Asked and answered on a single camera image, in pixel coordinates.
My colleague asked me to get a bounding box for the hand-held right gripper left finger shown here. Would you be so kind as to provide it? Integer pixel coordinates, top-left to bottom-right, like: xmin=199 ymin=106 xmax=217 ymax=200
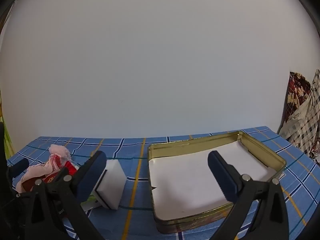
xmin=16 ymin=151 xmax=108 ymax=240

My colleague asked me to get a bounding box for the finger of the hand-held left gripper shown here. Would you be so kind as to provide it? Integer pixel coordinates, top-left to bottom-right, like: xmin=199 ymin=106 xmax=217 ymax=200
xmin=7 ymin=157 xmax=30 ymax=173

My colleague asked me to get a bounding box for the white paper liner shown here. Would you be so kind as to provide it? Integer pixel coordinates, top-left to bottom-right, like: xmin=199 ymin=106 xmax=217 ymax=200
xmin=149 ymin=140 xmax=277 ymax=220

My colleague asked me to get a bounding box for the white handkerchief with pink trim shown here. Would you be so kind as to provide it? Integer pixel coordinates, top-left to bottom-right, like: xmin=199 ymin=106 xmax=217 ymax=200
xmin=16 ymin=164 xmax=54 ymax=193

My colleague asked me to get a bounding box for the white sponge block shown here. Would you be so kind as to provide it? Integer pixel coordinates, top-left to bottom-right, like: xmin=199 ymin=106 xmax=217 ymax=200
xmin=94 ymin=159 xmax=127 ymax=210

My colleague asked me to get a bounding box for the blue plaid tablecloth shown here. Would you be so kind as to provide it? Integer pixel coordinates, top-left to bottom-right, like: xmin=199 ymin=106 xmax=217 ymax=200
xmin=6 ymin=126 xmax=317 ymax=240

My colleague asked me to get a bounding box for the red embroidered pouch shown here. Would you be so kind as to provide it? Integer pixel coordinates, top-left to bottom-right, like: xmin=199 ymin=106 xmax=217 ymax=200
xmin=50 ymin=155 xmax=78 ymax=178

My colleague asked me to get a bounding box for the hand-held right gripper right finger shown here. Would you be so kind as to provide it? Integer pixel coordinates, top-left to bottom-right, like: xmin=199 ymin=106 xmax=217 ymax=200
xmin=207 ymin=150 xmax=288 ymax=240

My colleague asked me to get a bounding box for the gold tin box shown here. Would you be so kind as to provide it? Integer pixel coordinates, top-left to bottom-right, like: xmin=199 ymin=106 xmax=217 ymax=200
xmin=147 ymin=131 xmax=287 ymax=234

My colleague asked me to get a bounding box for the plaid patchwork blanket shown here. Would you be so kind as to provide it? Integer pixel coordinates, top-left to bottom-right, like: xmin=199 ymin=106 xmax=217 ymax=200
xmin=277 ymin=69 xmax=320 ymax=165

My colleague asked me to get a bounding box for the green yellow hanging cloth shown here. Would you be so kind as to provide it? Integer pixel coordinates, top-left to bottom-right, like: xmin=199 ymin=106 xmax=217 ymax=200
xmin=0 ymin=105 xmax=14 ymax=158

